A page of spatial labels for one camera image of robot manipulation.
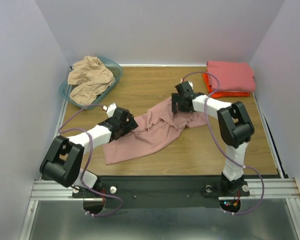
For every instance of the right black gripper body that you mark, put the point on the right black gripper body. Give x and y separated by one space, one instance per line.
176 103

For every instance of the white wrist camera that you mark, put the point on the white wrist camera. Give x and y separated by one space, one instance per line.
110 109
187 84

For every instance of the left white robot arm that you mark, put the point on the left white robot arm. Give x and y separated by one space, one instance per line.
62 162

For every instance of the beige t shirt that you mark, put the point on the beige t shirt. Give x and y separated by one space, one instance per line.
90 78

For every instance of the folded orange t shirt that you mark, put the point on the folded orange t shirt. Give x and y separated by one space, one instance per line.
222 94

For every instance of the folded salmon pink t shirt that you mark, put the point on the folded salmon pink t shirt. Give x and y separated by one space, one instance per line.
232 76

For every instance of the aluminium frame rail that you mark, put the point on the aluminium frame rail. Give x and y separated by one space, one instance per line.
270 212

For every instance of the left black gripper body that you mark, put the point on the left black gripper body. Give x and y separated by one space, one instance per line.
129 121

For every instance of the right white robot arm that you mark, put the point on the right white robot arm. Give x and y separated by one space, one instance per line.
235 126

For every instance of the teal plastic basket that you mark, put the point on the teal plastic basket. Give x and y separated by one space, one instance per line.
65 89

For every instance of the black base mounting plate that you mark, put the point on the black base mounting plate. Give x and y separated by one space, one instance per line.
169 191

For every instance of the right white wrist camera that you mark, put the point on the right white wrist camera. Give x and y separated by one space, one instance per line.
187 84

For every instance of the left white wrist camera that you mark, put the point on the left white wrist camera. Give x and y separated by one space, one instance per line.
110 109

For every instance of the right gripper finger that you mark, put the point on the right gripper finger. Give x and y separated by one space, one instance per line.
183 105
174 102

